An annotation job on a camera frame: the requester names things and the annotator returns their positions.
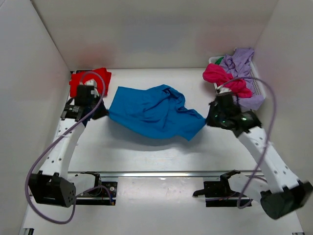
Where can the pink t shirt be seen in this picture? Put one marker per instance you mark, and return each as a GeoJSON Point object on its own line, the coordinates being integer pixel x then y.
{"type": "Point", "coordinates": [216, 74]}

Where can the aluminium table edge rail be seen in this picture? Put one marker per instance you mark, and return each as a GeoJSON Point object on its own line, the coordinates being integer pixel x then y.
{"type": "Point", "coordinates": [108, 147]}

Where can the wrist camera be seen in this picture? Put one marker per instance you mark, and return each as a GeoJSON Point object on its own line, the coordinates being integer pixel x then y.
{"type": "Point", "coordinates": [92, 83]}
{"type": "Point", "coordinates": [222, 90]}

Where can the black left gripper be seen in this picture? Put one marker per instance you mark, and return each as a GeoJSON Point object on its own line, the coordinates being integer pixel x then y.
{"type": "Point", "coordinates": [102, 111]}

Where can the red folded t shirt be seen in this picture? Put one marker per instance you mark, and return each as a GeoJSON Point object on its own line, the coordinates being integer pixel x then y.
{"type": "Point", "coordinates": [101, 76]}

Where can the blue t shirt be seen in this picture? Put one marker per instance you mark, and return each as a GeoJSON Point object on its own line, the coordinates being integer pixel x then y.
{"type": "Point", "coordinates": [158, 113]}

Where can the white plastic basket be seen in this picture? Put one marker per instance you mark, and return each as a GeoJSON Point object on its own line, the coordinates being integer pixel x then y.
{"type": "Point", "coordinates": [259, 93]}

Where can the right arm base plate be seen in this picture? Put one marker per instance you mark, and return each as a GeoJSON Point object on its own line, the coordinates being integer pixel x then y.
{"type": "Point", "coordinates": [218, 193]}

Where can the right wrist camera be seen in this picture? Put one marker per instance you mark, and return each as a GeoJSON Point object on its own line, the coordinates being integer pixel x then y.
{"type": "Point", "coordinates": [222, 90]}

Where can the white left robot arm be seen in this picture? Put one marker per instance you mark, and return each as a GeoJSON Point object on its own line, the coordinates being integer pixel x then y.
{"type": "Point", "coordinates": [51, 185]}

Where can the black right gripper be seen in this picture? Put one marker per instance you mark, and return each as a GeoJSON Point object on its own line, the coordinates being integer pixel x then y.
{"type": "Point", "coordinates": [210, 120]}

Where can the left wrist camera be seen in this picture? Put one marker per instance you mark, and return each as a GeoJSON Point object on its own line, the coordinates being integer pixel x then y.
{"type": "Point", "coordinates": [92, 83]}

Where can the green t shirt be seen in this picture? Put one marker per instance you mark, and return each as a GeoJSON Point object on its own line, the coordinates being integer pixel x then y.
{"type": "Point", "coordinates": [218, 61]}

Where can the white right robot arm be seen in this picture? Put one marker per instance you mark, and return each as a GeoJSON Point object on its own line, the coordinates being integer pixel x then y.
{"type": "Point", "coordinates": [282, 192]}

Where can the lavender t shirt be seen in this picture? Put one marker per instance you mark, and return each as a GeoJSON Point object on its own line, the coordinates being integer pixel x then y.
{"type": "Point", "coordinates": [238, 65]}

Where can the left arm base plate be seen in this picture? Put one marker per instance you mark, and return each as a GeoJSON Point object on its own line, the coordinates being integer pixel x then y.
{"type": "Point", "coordinates": [101, 197]}

